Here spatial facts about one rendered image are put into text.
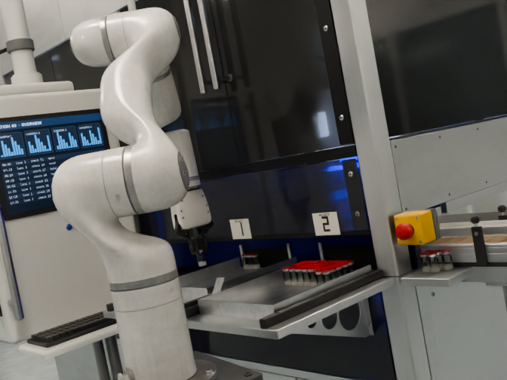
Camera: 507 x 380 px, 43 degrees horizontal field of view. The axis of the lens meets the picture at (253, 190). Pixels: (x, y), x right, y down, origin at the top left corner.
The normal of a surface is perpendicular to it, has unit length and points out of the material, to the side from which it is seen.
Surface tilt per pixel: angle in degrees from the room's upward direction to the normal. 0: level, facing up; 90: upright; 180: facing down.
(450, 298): 90
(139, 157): 55
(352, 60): 90
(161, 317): 90
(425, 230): 90
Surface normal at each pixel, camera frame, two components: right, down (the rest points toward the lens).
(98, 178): -0.07, -0.15
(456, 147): 0.67, -0.08
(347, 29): -0.72, 0.17
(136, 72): 0.50, -0.58
